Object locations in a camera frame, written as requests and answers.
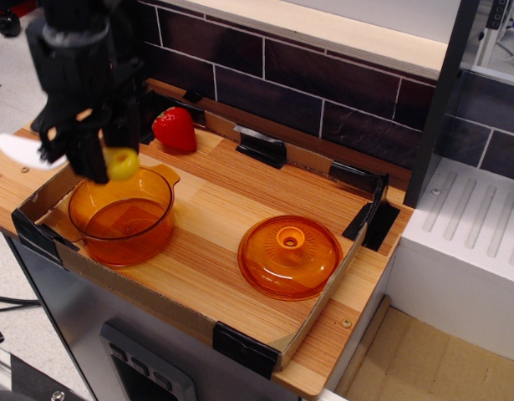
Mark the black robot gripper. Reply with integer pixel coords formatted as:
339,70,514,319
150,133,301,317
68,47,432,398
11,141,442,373
26,1,143,184

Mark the cardboard fence with black tape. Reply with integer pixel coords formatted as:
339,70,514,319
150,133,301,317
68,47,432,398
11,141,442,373
12,112,411,394

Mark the orange transparent plastic pot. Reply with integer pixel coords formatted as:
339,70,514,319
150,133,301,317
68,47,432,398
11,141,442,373
56,164,180,267

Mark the orange transparent pot lid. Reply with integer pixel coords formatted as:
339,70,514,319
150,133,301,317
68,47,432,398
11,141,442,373
237,215,344,301

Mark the red toy strawberry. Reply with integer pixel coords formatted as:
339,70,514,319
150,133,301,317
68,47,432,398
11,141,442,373
151,107,197,152

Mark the black caster wheel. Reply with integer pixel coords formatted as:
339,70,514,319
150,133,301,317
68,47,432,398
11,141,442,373
0,9,21,38

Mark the toy oven control panel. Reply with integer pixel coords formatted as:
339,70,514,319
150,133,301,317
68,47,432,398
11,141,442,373
100,323,197,400

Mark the white toy sink drainboard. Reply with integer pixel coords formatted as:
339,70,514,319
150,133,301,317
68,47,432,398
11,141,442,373
386,159,514,361

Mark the black cable on floor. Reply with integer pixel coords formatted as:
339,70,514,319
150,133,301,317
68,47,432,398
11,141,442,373
0,293,40,348

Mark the black vertical post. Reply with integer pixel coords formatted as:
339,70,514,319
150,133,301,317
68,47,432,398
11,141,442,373
404,1,479,208

